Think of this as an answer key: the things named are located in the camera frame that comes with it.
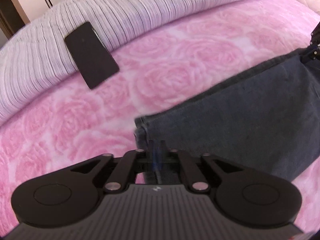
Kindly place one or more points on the striped white rolled quilt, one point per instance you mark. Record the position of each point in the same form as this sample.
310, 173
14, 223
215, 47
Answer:
36, 57

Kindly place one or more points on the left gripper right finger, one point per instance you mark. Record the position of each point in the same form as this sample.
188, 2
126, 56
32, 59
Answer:
185, 167

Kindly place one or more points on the dark grey jeans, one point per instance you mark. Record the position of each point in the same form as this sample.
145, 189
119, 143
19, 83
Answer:
266, 118

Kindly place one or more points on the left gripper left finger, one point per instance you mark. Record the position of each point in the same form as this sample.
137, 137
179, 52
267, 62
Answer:
126, 169

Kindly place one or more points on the black smartphone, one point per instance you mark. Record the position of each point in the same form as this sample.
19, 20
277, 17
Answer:
92, 58

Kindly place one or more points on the pink rose blanket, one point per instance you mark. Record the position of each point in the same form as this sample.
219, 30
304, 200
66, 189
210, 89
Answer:
71, 123

